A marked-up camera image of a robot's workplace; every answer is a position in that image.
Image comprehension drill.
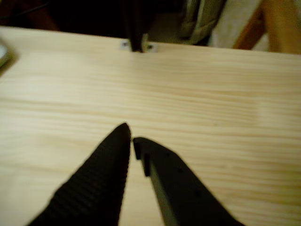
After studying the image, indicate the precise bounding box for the wooden chair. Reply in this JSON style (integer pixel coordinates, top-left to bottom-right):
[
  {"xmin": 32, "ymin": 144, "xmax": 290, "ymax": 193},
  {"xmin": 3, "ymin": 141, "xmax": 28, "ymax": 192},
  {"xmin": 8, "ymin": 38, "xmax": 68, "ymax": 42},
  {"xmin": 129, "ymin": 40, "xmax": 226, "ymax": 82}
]
[{"xmin": 234, "ymin": 0, "xmax": 301, "ymax": 51}]

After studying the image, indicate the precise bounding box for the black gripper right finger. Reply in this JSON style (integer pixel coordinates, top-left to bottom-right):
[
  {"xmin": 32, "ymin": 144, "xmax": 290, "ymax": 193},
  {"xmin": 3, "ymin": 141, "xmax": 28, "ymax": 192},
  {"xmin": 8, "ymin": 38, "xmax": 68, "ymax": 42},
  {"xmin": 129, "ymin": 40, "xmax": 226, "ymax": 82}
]
[{"xmin": 133, "ymin": 136, "xmax": 246, "ymax": 226}]

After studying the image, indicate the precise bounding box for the black camera stand post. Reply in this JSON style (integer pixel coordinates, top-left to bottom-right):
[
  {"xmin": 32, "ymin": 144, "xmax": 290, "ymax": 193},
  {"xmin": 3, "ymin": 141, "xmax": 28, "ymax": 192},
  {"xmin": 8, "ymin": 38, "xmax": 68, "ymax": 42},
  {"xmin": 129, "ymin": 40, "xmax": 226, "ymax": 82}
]
[{"xmin": 127, "ymin": 0, "xmax": 149, "ymax": 53}]

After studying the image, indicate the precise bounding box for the metal clamp bracket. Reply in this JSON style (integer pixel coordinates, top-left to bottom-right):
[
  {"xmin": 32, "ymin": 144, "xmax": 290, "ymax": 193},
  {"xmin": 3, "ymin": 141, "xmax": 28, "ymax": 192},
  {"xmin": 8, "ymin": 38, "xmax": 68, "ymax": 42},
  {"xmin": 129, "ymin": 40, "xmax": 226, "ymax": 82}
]
[{"xmin": 120, "ymin": 40, "xmax": 158, "ymax": 54}]

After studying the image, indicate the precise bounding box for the grey green bag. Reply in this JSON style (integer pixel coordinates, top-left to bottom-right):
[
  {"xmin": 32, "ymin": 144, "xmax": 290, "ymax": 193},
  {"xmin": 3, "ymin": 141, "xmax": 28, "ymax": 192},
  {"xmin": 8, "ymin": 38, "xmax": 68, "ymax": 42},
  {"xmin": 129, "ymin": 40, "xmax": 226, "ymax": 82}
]
[{"xmin": 181, "ymin": 0, "xmax": 228, "ymax": 45}]

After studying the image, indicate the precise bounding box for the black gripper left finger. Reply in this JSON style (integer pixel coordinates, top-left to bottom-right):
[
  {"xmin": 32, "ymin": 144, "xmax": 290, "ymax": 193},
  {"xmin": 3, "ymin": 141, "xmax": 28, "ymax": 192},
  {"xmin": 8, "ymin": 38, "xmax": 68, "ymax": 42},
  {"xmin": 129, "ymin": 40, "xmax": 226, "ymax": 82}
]
[{"xmin": 28, "ymin": 122, "xmax": 131, "ymax": 226}]

